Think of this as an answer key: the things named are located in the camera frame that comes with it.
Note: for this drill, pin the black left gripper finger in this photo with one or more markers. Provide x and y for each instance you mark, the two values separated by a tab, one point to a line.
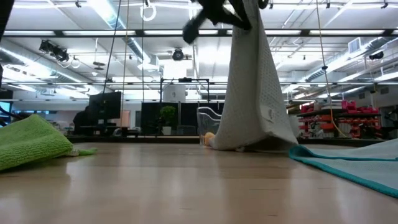
237	21
192	31

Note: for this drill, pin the grey microfiber towel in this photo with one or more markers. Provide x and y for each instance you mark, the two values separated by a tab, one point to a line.
255	93

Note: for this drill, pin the clear plastic bin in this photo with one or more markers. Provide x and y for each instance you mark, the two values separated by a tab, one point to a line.
208	119

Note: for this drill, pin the orange microfiber towel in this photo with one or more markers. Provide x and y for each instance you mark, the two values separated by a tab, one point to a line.
209	138

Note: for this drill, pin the blue microfiber towel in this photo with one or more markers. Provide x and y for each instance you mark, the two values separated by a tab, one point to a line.
367	168

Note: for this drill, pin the green microfiber towel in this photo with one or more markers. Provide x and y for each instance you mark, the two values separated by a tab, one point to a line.
28	143

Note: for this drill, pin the black overhead beam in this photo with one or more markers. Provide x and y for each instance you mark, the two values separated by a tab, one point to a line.
305	32

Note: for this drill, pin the green room plant white pot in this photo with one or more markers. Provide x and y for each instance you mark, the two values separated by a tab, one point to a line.
168	116

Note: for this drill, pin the black computer monitor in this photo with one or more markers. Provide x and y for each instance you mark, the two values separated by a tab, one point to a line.
104	107

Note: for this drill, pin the shelf with red bins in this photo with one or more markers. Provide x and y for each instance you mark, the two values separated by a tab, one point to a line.
335	121

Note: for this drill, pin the person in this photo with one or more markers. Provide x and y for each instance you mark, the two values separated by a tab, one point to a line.
82	121

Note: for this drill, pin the blue-lit screen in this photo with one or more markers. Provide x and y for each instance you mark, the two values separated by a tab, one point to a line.
4	110

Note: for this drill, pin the black ceiling-hung camera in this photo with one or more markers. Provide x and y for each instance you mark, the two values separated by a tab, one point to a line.
178	54

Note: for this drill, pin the silver ceiling duct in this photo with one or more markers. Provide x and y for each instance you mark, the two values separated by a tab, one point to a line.
109	15
342	59

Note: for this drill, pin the black metal table frame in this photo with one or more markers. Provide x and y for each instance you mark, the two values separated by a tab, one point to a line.
140	139

